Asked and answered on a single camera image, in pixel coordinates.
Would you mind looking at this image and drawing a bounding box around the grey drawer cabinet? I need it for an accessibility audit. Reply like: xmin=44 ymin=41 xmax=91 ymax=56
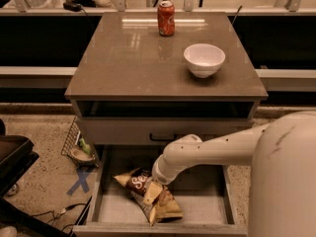
xmin=64 ymin=11 xmax=269 ymax=237

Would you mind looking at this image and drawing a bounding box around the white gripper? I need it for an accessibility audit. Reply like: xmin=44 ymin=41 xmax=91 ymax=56
xmin=143 ymin=160 xmax=173 ymax=204

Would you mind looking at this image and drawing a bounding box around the blue tape cross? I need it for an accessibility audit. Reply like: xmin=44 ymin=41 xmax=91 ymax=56
xmin=67 ymin=166 xmax=94 ymax=196

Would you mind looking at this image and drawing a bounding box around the wire basket on floor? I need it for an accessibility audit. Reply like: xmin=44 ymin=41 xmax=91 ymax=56
xmin=61 ymin=118 xmax=97 ymax=166

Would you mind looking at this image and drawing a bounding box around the black power adapter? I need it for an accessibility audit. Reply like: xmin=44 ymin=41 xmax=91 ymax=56
xmin=63 ymin=1 xmax=82 ymax=12

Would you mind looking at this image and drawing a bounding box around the open grey drawer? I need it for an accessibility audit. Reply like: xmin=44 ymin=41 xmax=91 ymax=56
xmin=73 ymin=146 xmax=247 ymax=237

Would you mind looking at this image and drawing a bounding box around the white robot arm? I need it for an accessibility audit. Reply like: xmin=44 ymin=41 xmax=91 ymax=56
xmin=152 ymin=111 xmax=316 ymax=237

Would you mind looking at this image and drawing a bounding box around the black floor cable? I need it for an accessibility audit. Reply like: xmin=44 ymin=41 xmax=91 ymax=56
xmin=31 ymin=202 xmax=88 ymax=232

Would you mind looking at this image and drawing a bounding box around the red soda can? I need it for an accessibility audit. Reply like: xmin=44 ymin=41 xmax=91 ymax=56
xmin=157 ymin=0 xmax=175 ymax=37

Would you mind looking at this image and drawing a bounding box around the white bowl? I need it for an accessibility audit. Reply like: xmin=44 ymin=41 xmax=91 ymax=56
xmin=184 ymin=43 xmax=226 ymax=78

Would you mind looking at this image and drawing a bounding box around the closed drawer with black handle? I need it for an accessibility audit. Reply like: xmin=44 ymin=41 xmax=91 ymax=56
xmin=76 ymin=118 xmax=253 ymax=145

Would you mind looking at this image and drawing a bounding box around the black chair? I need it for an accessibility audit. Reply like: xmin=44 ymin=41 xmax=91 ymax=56
xmin=0 ymin=119 xmax=69 ymax=237

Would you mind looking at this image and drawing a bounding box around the brown yellow chip bag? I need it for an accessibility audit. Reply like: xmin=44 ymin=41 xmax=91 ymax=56
xmin=115 ymin=168 xmax=183 ymax=226

